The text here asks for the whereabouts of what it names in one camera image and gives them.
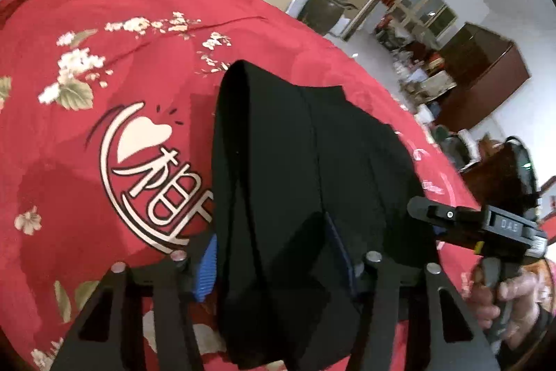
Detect red floral bed blanket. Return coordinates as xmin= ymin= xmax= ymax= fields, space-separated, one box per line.
xmin=1 ymin=0 xmax=475 ymax=370

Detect dark ceramic jar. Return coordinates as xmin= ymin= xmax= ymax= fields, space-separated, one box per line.
xmin=297 ymin=0 xmax=355 ymax=36

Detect black pants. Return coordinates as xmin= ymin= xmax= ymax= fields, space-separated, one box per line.
xmin=212 ymin=60 xmax=438 ymax=370

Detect person's right hand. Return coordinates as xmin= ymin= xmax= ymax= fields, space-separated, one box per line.
xmin=467 ymin=266 xmax=548 ymax=350

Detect dark brown wooden cabinet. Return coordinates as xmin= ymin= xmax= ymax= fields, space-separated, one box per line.
xmin=436 ymin=23 xmax=531 ymax=131

